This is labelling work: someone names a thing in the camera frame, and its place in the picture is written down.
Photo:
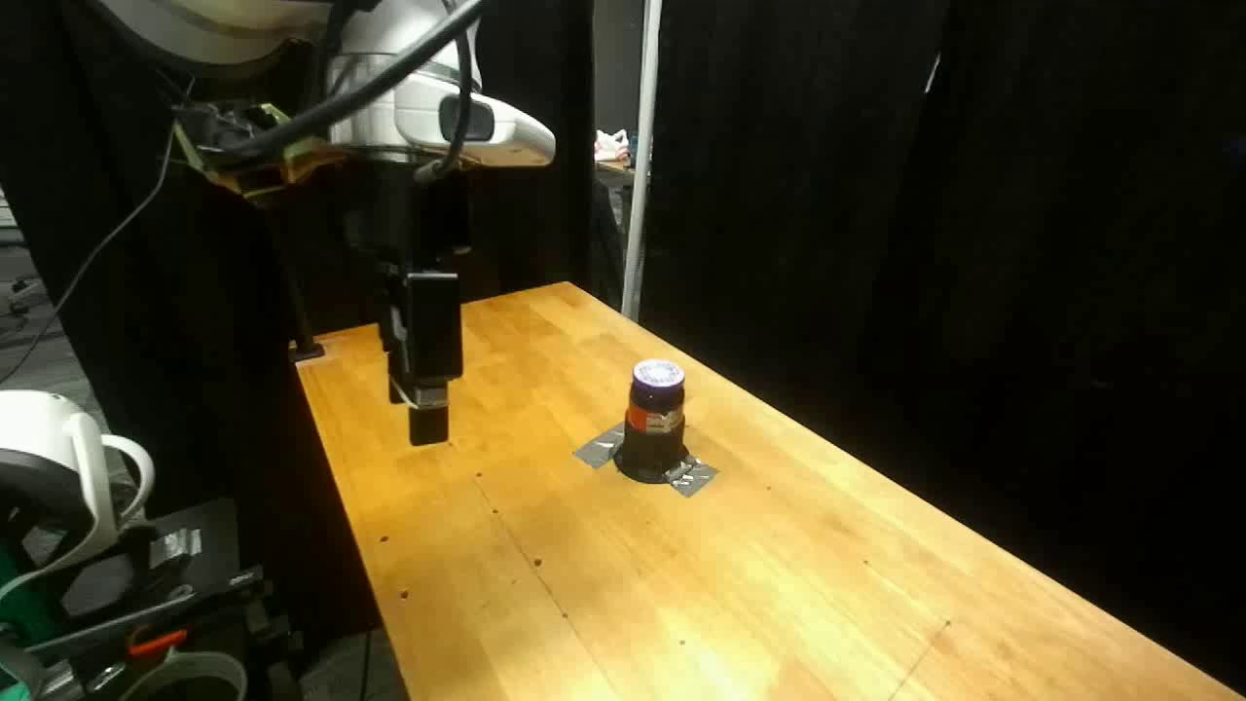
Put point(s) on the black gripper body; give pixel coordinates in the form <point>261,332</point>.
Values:
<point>423,220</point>

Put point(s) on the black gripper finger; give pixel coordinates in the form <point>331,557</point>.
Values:
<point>395,337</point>
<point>434,332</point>

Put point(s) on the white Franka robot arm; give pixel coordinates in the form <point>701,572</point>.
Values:
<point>390,119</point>

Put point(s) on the white background clutter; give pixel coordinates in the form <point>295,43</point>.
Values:
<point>612,147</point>

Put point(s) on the white vertical pole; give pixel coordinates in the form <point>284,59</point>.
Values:
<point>641,159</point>

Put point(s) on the dark bottle with red band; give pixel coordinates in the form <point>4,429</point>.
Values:
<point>652,450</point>

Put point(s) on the black equipment with grey tape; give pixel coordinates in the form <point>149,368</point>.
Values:
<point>140,586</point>

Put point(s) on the white mug-shaped housing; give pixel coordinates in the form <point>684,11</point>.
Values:
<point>51,454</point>

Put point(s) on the black curtain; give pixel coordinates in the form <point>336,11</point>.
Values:
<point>907,197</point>

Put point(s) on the black table corner bracket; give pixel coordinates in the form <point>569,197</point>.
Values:
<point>309,347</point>

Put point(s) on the tan wrist camera mount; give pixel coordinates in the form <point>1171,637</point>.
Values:
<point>279,164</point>

